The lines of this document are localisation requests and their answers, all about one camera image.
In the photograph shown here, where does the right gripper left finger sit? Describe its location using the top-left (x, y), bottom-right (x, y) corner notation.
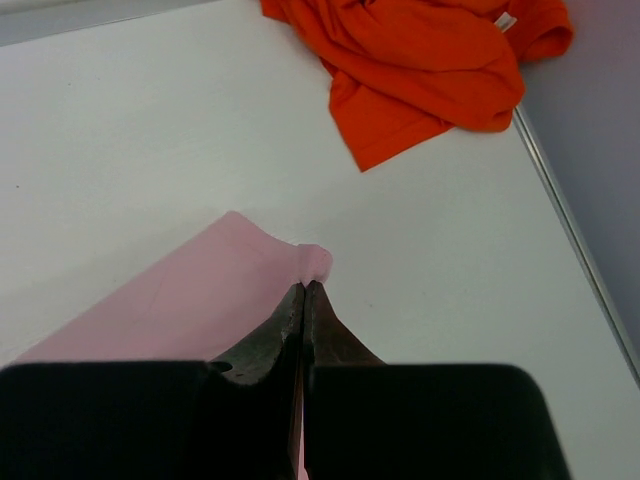
top-left (1, 285), bottom-right (304, 479)

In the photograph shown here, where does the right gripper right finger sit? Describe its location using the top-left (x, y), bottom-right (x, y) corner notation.
top-left (303, 282), bottom-right (570, 479)

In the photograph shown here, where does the pink t shirt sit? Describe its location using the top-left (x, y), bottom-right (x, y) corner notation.
top-left (12, 209), bottom-right (334, 480)

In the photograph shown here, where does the orange t shirt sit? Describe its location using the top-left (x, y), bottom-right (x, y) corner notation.
top-left (261, 0), bottom-right (574, 171)

